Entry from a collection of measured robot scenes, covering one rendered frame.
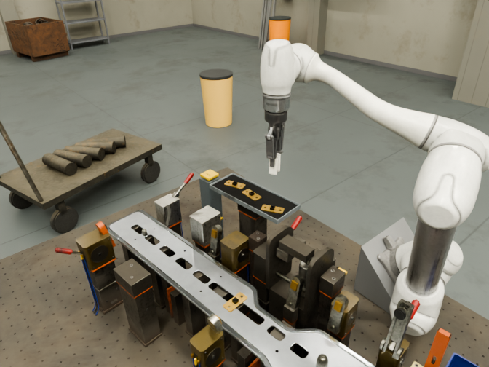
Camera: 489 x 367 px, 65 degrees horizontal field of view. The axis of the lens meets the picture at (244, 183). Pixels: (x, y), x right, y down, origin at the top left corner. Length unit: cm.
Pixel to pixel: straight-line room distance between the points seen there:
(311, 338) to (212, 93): 404
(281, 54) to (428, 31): 672
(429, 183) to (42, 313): 158
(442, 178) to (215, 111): 423
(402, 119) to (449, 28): 656
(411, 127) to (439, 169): 17
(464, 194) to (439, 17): 682
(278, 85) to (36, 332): 135
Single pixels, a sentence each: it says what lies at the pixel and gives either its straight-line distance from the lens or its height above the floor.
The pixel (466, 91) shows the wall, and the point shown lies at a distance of 669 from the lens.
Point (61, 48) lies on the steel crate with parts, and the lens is 1001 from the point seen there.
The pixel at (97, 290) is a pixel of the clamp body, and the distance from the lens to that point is 174.
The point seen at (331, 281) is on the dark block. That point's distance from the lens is 126.
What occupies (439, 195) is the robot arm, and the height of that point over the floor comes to 150.
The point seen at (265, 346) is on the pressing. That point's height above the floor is 100.
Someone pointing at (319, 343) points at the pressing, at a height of 100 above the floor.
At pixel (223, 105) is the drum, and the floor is 30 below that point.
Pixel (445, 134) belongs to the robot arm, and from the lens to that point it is 115.
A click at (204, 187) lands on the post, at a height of 110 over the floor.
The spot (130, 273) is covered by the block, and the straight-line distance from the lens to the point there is 146.
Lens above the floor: 200
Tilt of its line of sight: 31 degrees down
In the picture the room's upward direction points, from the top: 1 degrees counter-clockwise
